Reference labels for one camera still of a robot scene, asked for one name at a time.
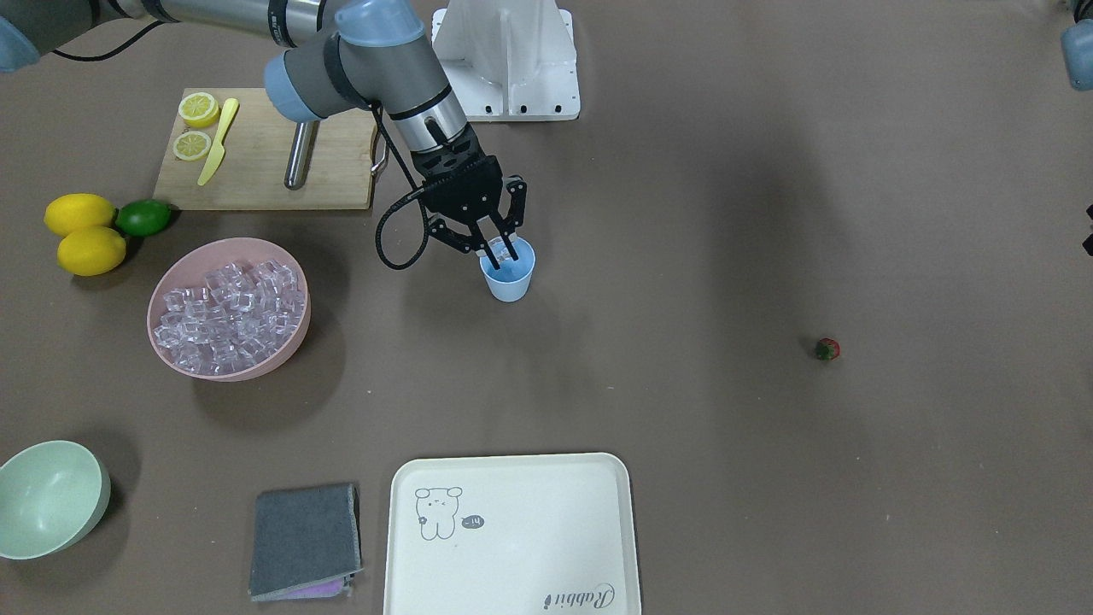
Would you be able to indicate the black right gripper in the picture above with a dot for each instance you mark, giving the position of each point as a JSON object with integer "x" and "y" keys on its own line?
{"x": 515, "y": 190}

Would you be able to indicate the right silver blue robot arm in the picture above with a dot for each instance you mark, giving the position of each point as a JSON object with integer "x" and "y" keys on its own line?
{"x": 337, "y": 55}

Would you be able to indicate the light blue cup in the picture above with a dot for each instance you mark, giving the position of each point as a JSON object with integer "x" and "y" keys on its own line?
{"x": 509, "y": 281}

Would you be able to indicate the wooden cutting board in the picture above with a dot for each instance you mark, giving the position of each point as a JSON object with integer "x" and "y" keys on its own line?
{"x": 257, "y": 146}

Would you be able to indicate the steel rod on board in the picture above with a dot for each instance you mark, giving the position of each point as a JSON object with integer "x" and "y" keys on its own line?
{"x": 300, "y": 154}

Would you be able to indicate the pink bowl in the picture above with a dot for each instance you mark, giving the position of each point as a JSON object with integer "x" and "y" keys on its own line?
{"x": 230, "y": 311}

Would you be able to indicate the yellow plastic knife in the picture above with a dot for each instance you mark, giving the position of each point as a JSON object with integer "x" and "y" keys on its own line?
{"x": 217, "y": 152}

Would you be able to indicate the lemon half inner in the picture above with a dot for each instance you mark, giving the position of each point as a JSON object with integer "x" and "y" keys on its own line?
{"x": 191, "y": 146}

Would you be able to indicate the lemon half near edge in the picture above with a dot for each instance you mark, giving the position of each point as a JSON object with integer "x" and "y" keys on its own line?
{"x": 199, "y": 110}

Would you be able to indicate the cream rabbit tray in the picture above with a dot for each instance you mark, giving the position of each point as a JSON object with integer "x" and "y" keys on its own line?
{"x": 513, "y": 534}

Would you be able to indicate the green lime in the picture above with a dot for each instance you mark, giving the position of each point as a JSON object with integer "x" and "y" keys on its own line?
{"x": 143, "y": 218}

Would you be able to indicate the red strawberry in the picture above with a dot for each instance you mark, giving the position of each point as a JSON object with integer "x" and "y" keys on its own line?
{"x": 827, "y": 349}

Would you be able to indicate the grey folded cloth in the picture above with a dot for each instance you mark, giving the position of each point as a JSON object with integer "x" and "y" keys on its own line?
{"x": 306, "y": 543}

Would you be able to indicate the yellow lemon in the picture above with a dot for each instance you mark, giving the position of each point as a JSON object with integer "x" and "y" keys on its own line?
{"x": 76, "y": 211}
{"x": 91, "y": 251}

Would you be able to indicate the mint green bowl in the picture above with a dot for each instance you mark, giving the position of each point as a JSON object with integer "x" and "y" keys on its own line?
{"x": 52, "y": 495}

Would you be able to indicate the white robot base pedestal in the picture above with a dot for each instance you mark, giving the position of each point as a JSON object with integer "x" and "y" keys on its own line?
{"x": 509, "y": 61}

